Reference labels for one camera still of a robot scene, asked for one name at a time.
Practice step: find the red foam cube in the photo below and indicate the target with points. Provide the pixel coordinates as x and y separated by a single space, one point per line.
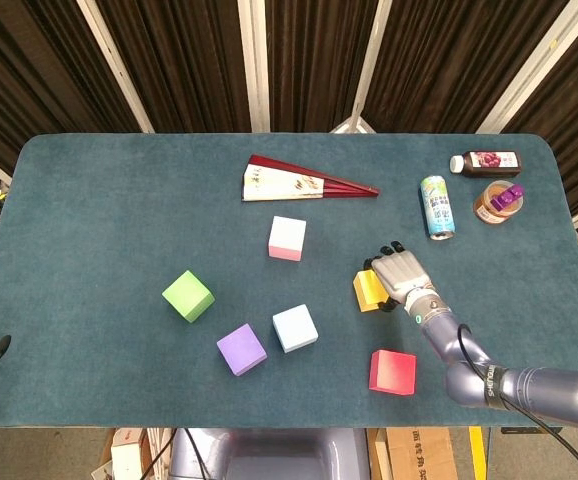
391 372

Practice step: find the purple plastic toy block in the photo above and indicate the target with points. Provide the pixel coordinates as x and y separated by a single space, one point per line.
506 197

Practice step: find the brown cardboard box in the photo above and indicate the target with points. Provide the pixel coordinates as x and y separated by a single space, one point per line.
419 455

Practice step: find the yellow floor strip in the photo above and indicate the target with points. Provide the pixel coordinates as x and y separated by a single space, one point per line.
478 450

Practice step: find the dark grape juice bottle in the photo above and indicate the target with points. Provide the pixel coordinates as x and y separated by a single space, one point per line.
489 164

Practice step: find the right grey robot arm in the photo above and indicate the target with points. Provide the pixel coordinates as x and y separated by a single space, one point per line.
544 385

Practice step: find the grey robot torso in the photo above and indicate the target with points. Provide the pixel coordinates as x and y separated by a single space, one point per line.
294 455

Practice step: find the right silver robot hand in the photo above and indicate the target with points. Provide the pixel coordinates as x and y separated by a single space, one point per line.
404 275

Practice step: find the orange labelled jar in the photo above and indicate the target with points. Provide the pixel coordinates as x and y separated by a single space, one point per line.
486 207

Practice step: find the green foam cube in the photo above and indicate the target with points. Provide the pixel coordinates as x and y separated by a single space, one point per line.
189 297

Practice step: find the white frame post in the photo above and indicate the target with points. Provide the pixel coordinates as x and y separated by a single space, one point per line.
370 60
113 60
532 65
253 65

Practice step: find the light blue drink can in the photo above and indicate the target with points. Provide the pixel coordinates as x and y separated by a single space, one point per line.
437 210

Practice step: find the purple foam cube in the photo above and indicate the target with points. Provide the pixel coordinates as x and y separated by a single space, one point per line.
241 350

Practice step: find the pink foam cube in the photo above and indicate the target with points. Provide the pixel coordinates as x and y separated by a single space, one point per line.
287 235

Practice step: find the white cardboard box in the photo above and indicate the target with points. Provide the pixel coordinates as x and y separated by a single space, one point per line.
126 457

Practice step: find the light blue foam cube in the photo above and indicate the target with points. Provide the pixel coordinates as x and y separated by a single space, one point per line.
294 327

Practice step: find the light wooden board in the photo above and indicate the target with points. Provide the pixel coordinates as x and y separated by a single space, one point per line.
380 455

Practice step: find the red paper folding fan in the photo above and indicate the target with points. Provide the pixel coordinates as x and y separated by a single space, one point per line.
279 185

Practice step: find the teal felt table cover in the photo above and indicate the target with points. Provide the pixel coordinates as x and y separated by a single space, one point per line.
94 200

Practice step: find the yellow foam cube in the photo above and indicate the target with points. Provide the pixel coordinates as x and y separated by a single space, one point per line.
366 292

